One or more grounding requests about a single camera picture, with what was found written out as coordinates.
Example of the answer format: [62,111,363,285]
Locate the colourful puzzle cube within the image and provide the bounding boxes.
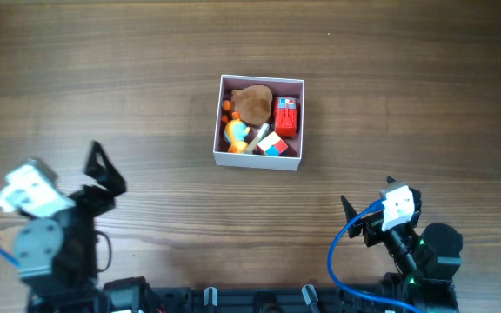
[257,131,289,157]

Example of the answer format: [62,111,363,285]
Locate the white wooden rattle drum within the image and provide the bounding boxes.
[244,123,270,154]

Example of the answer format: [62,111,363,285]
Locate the red toy car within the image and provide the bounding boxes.
[274,97,298,137]

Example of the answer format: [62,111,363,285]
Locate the yellow blue rubber duck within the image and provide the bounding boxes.
[221,112,251,154]

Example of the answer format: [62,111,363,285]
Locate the brown plush toy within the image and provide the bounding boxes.
[221,85,273,126]

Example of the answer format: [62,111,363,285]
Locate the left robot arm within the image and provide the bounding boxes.
[13,141,126,312]

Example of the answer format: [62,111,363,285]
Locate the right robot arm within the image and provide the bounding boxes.
[327,176,463,312]

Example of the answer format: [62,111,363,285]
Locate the pink white open box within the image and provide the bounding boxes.
[212,74,305,171]

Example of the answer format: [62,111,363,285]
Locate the right blue cable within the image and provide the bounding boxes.
[326,198,425,313]

